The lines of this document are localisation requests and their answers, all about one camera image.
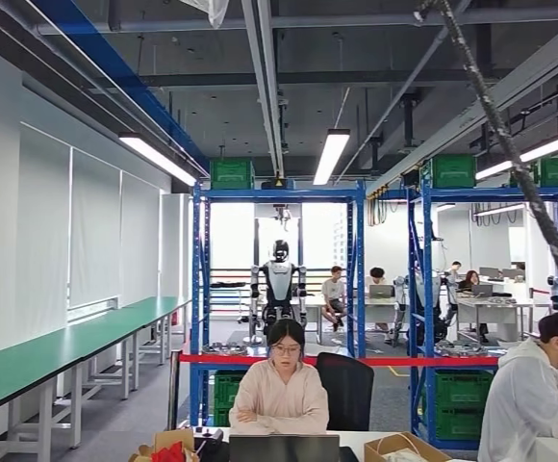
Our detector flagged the blue steel shelf rack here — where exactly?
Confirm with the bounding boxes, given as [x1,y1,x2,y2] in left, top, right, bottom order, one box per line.
[188,181,368,429]
[405,167,558,452]

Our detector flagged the long green top workbench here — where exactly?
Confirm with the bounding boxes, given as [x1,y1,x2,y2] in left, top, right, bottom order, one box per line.
[0,295,194,462]

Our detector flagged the black hoist with yellow label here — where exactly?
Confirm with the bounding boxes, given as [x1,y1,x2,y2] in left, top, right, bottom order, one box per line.
[260,176,297,192]

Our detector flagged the metal parts pile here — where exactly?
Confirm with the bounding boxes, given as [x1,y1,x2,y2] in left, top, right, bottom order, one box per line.
[433,343,491,358]
[201,342,250,356]

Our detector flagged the white office table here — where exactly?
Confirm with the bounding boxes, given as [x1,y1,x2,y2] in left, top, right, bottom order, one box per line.
[455,295,534,345]
[303,294,410,346]

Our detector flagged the red barrier belt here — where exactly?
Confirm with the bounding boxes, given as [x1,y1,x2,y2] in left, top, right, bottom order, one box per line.
[178,352,501,370]

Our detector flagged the black padded office chair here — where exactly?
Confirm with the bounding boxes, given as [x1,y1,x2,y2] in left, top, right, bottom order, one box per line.
[316,351,375,433]

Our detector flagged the white roller blind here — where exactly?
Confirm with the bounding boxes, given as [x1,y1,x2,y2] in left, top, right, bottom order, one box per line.
[16,122,72,323]
[120,170,162,307]
[69,147,123,311]

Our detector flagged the black bag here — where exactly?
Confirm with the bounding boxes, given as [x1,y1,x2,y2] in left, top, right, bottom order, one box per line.
[192,426,225,462]

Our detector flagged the clear plastic bag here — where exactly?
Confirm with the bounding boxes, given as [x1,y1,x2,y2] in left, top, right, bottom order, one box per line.
[178,0,231,31]

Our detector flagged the orange cardboard box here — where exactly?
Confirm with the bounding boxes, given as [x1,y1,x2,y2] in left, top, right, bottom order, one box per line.
[151,428,202,462]

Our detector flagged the red cloth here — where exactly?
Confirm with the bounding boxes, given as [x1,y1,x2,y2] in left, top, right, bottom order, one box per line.
[150,441,187,462]

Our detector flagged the blue ceiling beam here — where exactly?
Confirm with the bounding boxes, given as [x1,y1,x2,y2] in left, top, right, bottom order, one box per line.
[28,0,211,178]

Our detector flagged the yellow and black hanging cables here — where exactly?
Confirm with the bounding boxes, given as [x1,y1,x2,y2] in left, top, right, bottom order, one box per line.
[367,195,390,228]

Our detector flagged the grey ceiling rail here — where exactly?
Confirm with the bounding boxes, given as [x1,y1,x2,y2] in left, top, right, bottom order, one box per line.
[239,0,285,181]

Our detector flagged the black stanchion post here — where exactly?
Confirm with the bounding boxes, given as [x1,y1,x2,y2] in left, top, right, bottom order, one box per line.
[165,348,183,432]

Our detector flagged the grey ceiling cable tray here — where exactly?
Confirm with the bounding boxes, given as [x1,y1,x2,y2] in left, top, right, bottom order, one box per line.
[364,17,558,197]

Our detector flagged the black braided cable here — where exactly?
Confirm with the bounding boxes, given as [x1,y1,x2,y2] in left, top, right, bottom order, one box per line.
[413,0,558,323]

